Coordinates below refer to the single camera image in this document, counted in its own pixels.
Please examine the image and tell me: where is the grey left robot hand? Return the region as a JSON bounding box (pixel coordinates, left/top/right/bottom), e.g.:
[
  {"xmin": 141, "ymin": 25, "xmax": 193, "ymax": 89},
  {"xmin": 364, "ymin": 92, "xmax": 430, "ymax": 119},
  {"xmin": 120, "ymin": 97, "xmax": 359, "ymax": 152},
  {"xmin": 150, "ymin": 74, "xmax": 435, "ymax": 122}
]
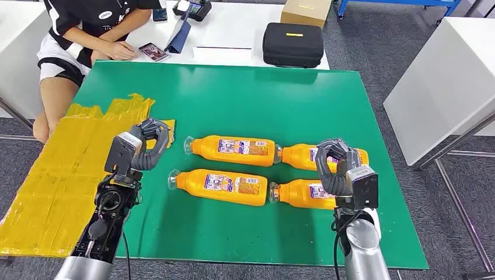
[{"xmin": 128, "ymin": 117, "xmax": 171, "ymax": 142}]

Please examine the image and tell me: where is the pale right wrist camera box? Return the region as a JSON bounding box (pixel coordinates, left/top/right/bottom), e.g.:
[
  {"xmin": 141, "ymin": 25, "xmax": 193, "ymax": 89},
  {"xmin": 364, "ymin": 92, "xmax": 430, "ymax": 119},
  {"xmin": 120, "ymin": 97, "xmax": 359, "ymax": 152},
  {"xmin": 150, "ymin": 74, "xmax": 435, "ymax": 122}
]
[{"xmin": 335, "ymin": 164, "xmax": 379, "ymax": 211}]

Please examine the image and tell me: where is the person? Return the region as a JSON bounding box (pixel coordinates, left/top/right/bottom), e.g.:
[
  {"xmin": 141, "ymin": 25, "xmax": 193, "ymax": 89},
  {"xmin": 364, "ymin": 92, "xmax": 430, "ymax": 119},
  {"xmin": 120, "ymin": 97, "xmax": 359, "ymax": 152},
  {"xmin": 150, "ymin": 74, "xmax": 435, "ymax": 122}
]
[{"xmin": 33, "ymin": 0, "xmax": 168, "ymax": 145}]

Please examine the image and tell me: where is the orange detergent bottle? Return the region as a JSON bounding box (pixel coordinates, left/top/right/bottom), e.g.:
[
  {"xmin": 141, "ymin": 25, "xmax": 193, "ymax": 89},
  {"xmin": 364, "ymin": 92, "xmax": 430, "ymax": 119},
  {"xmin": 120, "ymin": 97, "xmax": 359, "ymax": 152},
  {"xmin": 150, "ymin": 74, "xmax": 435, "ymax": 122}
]
[
  {"xmin": 269, "ymin": 178, "xmax": 338, "ymax": 211},
  {"xmin": 275, "ymin": 143, "xmax": 370, "ymax": 173},
  {"xmin": 183, "ymin": 135, "xmax": 278, "ymax": 167},
  {"xmin": 168, "ymin": 168, "xmax": 269, "ymax": 207}
]

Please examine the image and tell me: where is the tablet in blue case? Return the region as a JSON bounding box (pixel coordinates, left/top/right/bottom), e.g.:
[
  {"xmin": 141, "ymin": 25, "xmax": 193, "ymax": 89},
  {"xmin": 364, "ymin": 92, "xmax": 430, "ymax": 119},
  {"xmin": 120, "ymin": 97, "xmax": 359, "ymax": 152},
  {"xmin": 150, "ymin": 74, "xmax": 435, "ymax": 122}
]
[{"xmin": 163, "ymin": 3, "xmax": 193, "ymax": 54}]

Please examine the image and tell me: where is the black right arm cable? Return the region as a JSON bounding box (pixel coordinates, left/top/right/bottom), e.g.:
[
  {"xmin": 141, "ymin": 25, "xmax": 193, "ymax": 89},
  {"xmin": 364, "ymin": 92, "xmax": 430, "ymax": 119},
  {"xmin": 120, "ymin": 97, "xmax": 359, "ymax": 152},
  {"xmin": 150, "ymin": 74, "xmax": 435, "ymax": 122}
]
[{"xmin": 332, "ymin": 210, "xmax": 362, "ymax": 280}]

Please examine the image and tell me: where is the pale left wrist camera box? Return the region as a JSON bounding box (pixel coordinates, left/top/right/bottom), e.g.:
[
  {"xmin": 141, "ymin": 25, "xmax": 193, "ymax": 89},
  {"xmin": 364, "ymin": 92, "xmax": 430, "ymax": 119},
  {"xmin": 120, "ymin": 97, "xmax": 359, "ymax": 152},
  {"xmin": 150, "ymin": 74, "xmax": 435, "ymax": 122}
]
[{"xmin": 104, "ymin": 131, "xmax": 144, "ymax": 176}]

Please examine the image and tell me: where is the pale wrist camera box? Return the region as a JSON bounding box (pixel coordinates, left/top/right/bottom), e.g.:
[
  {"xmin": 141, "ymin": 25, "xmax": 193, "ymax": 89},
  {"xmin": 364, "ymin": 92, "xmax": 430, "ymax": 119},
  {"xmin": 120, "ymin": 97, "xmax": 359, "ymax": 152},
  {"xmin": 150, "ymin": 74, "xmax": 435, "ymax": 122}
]
[
  {"xmin": 104, "ymin": 131, "xmax": 144, "ymax": 176},
  {"xmin": 335, "ymin": 164, "xmax": 379, "ymax": 211}
]

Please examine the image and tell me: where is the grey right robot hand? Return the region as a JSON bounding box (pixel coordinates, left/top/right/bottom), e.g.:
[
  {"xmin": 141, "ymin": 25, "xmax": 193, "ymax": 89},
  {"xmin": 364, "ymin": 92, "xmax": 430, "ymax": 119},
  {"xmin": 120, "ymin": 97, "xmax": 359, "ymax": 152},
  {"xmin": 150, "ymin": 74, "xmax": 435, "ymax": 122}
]
[{"xmin": 316, "ymin": 138, "xmax": 362, "ymax": 171}]

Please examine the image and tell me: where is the black handheld controller with screen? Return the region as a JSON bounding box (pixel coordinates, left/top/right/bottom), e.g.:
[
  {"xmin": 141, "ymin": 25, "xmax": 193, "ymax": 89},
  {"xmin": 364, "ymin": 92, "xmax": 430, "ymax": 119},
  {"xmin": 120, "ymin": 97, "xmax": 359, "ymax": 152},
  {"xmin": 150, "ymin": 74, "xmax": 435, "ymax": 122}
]
[{"xmin": 172, "ymin": 0, "xmax": 212, "ymax": 22}]

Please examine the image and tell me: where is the brown cardboard box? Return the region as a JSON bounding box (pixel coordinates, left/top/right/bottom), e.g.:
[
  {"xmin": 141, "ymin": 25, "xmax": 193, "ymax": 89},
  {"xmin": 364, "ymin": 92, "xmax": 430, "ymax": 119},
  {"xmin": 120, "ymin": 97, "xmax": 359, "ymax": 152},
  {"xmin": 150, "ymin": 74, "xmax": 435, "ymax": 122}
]
[{"xmin": 280, "ymin": 0, "xmax": 333, "ymax": 29}]

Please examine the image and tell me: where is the metal table leg frame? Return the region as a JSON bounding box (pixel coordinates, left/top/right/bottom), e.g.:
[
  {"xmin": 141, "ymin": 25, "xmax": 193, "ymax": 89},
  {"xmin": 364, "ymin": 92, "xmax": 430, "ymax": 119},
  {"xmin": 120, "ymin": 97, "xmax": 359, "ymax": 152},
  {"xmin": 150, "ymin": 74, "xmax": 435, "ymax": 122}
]
[
  {"xmin": 416, "ymin": 112, "xmax": 495, "ymax": 280},
  {"xmin": 0, "ymin": 98, "xmax": 44, "ymax": 143}
]

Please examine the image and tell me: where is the green table mat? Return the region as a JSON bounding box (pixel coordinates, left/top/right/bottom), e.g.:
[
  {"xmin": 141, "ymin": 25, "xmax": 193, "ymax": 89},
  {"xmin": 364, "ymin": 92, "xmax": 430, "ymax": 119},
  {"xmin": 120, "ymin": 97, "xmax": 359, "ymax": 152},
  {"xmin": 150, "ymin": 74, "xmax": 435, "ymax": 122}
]
[{"xmin": 71, "ymin": 59, "xmax": 429, "ymax": 271}]

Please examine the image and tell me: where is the person's right hand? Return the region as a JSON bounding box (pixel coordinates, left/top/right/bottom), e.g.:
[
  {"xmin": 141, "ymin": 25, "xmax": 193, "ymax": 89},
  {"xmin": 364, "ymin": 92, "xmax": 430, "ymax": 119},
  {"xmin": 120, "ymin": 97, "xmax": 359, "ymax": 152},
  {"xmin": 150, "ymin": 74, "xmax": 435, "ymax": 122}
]
[{"xmin": 104, "ymin": 40, "xmax": 137, "ymax": 61}]

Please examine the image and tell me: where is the blue metal rack frame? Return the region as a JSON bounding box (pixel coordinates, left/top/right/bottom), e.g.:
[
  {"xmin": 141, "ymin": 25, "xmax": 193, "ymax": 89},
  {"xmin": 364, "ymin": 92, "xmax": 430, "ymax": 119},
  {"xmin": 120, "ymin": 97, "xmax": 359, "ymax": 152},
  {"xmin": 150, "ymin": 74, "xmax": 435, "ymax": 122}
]
[{"xmin": 337, "ymin": 0, "xmax": 463, "ymax": 25}]

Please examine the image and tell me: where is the white side table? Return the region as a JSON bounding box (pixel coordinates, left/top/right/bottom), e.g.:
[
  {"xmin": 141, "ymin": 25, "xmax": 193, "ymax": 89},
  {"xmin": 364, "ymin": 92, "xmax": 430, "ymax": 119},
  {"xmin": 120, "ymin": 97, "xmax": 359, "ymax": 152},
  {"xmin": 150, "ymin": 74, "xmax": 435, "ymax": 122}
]
[
  {"xmin": 0, "ymin": 0, "xmax": 53, "ymax": 120},
  {"xmin": 382, "ymin": 16, "xmax": 495, "ymax": 167}
]

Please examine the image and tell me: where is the smartphone with lit screen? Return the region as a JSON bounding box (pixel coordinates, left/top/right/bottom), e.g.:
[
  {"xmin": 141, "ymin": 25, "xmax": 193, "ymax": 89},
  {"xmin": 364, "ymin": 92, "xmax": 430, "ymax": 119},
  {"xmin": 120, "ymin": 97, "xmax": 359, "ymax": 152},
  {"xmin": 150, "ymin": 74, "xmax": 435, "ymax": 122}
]
[{"xmin": 138, "ymin": 42, "xmax": 170, "ymax": 63}]

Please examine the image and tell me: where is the black zip carrying case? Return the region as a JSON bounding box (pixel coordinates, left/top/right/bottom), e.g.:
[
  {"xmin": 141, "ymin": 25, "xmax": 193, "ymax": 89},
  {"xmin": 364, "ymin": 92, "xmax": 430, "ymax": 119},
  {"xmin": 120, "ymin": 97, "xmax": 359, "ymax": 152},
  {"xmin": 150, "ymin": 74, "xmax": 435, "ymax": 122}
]
[{"xmin": 262, "ymin": 22, "xmax": 325, "ymax": 69}]

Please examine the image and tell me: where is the yellow tape sheet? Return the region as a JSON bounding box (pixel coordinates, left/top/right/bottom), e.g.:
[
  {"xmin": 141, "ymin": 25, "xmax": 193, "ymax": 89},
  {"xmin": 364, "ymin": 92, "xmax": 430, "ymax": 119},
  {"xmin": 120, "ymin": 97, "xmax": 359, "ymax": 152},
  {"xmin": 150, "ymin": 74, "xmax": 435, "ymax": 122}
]
[{"xmin": 0, "ymin": 92, "xmax": 176, "ymax": 259}]

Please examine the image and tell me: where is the white folded paper card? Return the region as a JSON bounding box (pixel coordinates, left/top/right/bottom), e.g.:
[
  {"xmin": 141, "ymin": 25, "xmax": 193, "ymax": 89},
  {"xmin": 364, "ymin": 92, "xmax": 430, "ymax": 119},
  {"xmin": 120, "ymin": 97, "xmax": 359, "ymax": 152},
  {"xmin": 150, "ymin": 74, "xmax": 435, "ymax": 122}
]
[{"xmin": 192, "ymin": 45, "xmax": 253, "ymax": 66}]

